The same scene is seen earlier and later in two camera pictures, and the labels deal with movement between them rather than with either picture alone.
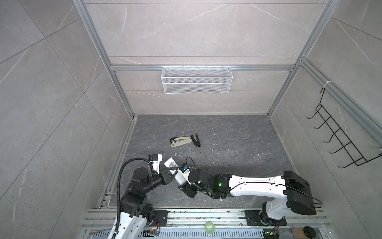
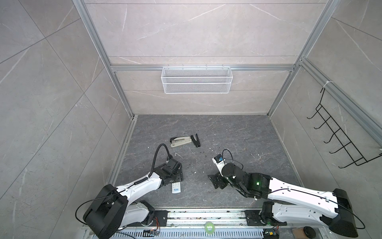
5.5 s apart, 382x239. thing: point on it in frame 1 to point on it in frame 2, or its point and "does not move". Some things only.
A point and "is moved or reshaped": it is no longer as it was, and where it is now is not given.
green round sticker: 209,227 does not move
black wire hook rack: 354,154 does not move
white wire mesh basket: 197,80 does not move
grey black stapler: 176,141 does not move
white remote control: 178,177 is moved or reshaped
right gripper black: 186,188 to 217,177
